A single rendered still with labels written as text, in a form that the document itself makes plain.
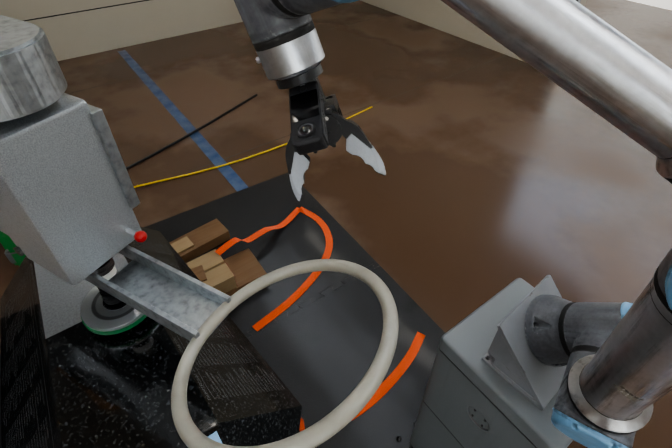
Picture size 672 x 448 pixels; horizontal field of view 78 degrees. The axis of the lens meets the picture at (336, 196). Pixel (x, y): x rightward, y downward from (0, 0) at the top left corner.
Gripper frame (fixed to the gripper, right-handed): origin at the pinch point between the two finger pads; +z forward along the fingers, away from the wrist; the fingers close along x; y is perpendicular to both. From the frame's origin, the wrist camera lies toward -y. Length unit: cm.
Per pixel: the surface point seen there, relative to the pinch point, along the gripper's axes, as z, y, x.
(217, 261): 84, 124, 104
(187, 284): 24, 22, 51
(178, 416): 28, -13, 42
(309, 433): 28.1, -21.4, 15.1
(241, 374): 65, 26, 56
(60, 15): -90, 450, 313
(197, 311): 29, 16, 48
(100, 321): 33, 29, 88
